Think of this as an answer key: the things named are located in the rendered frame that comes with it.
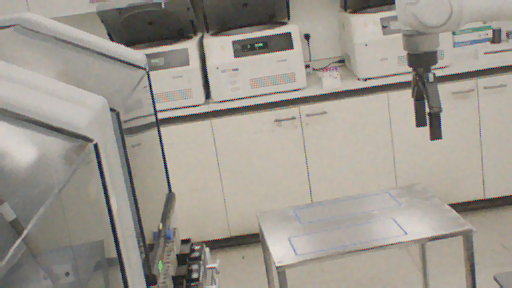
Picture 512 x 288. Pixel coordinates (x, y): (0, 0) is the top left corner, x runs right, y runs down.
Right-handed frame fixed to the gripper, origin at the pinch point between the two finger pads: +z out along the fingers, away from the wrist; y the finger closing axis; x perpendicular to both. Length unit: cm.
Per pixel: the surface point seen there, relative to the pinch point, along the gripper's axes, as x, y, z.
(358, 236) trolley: 17.5, 25.8, 37.9
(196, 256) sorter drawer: 68, 30, 38
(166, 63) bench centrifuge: 88, 221, 2
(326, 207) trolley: 24, 54, 38
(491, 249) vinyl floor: -70, 169, 120
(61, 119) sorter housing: 79, -43, -25
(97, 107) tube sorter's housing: 75, -28, -23
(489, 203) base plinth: -89, 224, 117
